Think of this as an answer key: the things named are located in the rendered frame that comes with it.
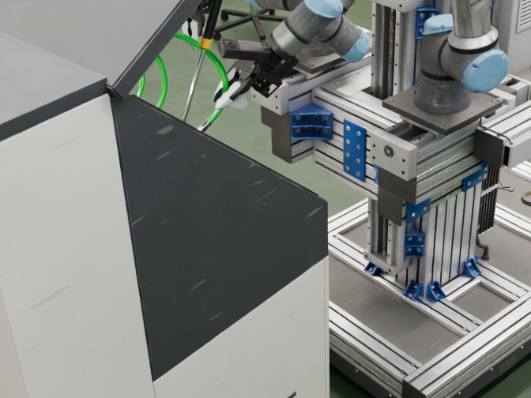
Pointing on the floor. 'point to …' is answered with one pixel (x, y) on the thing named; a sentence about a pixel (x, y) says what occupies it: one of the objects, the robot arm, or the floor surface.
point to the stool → (246, 20)
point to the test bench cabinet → (264, 349)
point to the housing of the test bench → (64, 237)
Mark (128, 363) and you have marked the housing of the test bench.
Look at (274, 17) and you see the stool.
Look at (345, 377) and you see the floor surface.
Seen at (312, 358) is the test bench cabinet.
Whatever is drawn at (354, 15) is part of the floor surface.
